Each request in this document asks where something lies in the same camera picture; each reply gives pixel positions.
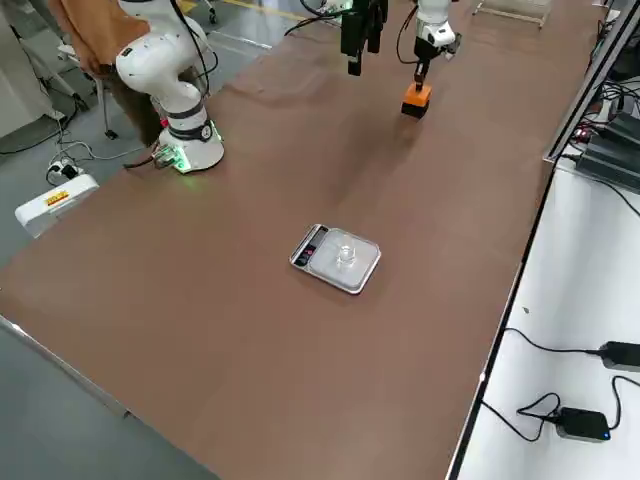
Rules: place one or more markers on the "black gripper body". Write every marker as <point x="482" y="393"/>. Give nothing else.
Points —
<point x="425" y="50"/>
<point x="365" y="10"/>

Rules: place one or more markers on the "orange button box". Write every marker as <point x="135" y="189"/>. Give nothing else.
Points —
<point x="415" y="97"/>

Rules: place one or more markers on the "clear measuring cup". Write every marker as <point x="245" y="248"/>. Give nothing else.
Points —
<point x="346" y="255"/>

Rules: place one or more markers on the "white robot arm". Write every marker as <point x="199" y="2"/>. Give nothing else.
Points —
<point x="432" y="15"/>
<point x="165" y="75"/>

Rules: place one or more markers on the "black button box base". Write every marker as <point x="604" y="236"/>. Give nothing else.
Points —
<point x="415" y="111"/>

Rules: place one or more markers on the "white electronic scale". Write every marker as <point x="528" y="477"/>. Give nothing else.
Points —
<point x="367" y="265"/>

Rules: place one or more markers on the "white control box yellow label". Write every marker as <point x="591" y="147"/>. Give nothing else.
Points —
<point x="55" y="205"/>

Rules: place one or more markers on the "black power supply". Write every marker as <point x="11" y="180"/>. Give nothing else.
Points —
<point x="625" y="127"/>
<point x="607" y="160"/>

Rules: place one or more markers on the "person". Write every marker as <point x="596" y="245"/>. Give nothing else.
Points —
<point x="90" y="30"/>

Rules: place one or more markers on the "white power strip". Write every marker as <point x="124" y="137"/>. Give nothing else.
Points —
<point x="62" y="170"/>

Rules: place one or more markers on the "black power adapter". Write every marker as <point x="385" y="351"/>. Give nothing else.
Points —
<point x="622" y="355"/>

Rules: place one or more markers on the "black adapter blue light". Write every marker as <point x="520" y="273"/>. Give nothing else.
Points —
<point x="582" y="425"/>

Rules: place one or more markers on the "aluminium frame post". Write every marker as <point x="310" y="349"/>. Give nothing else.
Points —
<point x="590" y="85"/>

